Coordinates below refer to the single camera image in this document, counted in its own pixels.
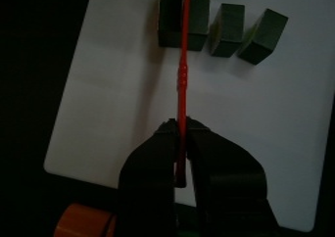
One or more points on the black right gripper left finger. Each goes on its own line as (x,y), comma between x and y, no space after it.
(149,182)

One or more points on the thin red toy knife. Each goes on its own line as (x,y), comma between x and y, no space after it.
(184,68)

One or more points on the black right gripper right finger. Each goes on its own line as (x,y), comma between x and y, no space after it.
(232,188)

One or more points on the white cutting board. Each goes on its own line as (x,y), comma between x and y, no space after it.
(109,100)

